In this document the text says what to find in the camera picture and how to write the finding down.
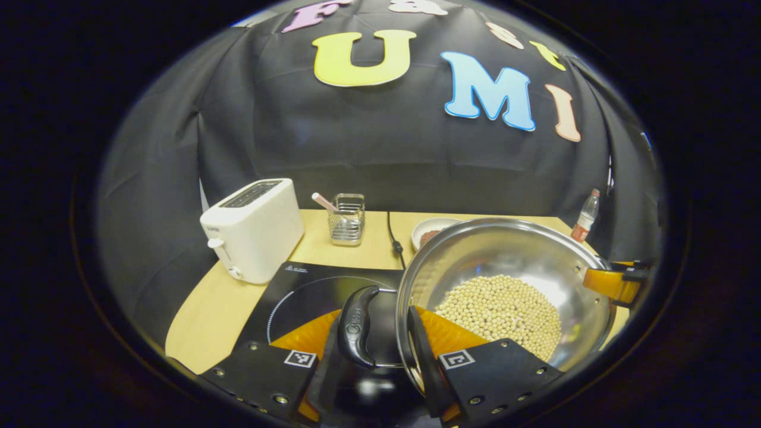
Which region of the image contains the black backdrop cloth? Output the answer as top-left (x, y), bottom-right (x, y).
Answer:
top-left (98, 0), bottom-right (663, 351)

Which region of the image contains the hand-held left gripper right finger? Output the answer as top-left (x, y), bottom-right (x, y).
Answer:
top-left (407, 305), bottom-right (562, 426)

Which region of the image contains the round white plate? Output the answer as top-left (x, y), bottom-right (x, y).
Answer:
top-left (411, 218), bottom-right (463, 250)

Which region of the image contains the black power cable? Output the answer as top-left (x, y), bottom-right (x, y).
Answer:
top-left (387, 211), bottom-right (407, 269)

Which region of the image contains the white toaster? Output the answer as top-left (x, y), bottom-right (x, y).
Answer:
top-left (200, 178), bottom-right (304, 285)

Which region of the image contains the large soybean pile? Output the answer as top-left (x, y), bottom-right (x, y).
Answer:
top-left (434, 275), bottom-right (562, 362)

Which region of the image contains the steel pot with black handles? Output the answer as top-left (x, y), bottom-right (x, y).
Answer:
top-left (337, 217), bottom-right (619, 398)

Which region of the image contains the clear plastic water bottle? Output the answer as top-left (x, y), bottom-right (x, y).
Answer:
top-left (571, 188), bottom-right (601, 243)

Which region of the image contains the black induction cooktop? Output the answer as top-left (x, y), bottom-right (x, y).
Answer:
top-left (238, 262), bottom-right (429, 427)

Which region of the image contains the metal wire holder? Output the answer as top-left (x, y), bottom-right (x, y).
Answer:
top-left (328, 193), bottom-right (366, 247)

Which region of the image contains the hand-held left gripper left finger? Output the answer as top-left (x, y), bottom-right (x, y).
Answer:
top-left (199, 309), bottom-right (342, 424)

